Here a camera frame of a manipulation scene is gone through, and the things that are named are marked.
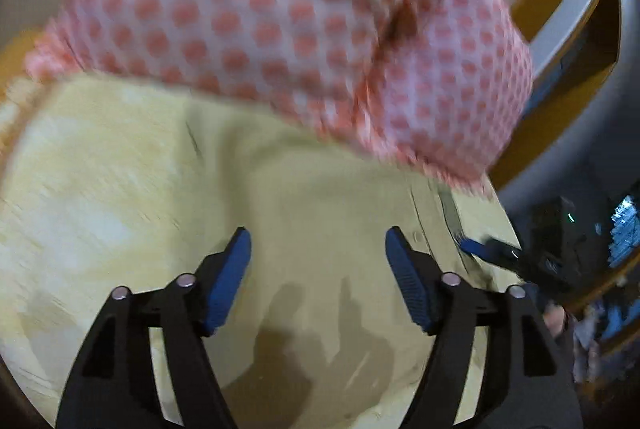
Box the beige khaki pants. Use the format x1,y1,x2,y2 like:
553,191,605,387
174,97,515,428

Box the right pink polka dot pillow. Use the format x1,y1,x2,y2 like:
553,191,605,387
354,0,534,195

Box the wooden framed glass door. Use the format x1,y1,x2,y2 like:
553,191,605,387
490,0,639,283

